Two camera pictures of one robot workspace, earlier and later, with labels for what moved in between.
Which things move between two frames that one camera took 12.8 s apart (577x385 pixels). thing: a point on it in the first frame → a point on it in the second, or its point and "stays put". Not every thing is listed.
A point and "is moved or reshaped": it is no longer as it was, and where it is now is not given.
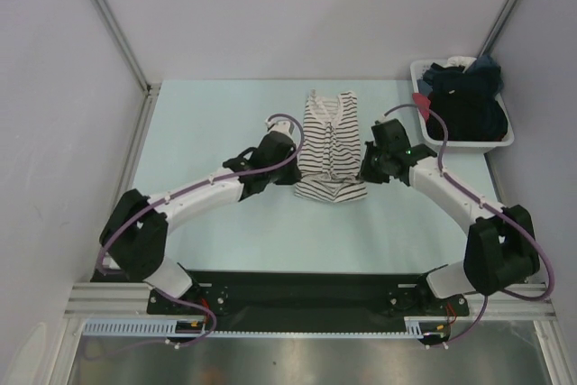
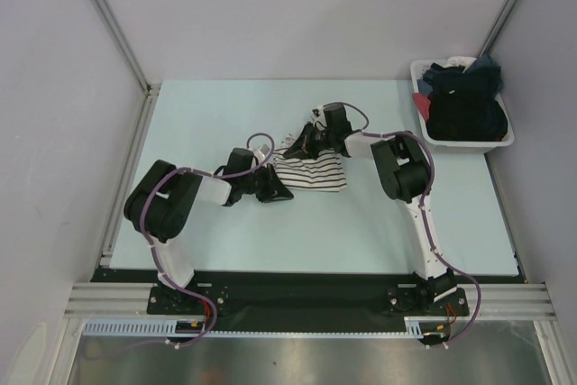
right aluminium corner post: [510, 3] stays put
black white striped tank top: [329, 157] is moved or reshaped
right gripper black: [366, 172] → [304, 147]
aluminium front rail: [131, 299] stays put
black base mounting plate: [306, 301] stays put
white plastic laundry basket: [465, 146] stays put
